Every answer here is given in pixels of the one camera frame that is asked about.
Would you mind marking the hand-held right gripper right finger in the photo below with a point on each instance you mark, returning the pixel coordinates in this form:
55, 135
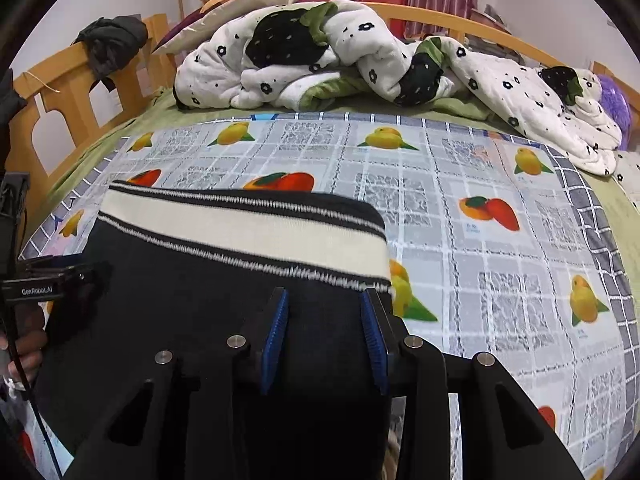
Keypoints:
375, 340

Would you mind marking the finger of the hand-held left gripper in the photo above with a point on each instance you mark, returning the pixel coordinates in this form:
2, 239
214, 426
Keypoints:
100, 280

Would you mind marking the black pants striped cream waistband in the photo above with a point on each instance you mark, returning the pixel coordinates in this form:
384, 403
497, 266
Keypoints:
200, 305

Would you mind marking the dark grey garment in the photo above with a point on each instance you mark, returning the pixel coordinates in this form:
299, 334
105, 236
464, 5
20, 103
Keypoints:
112, 42

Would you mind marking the person's left hand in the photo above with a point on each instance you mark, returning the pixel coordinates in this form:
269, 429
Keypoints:
25, 355

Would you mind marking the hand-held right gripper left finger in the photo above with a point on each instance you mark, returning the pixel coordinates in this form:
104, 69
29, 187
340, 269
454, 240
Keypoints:
275, 340

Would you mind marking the white quilt black flower print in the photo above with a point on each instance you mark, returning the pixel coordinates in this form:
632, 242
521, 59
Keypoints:
380, 60

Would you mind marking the purple plush toy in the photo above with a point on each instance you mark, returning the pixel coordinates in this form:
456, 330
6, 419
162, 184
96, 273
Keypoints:
617, 102

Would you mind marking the beige and purple pillow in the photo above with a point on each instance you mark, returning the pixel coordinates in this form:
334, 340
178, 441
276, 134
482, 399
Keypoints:
225, 12

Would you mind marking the stacked books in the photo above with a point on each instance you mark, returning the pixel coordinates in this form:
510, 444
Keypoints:
492, 15

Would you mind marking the wooden bed frame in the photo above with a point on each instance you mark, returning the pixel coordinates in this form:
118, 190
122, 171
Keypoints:
65, 75

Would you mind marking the fruit print checked sheet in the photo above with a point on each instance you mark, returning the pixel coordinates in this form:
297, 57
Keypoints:
450, 170

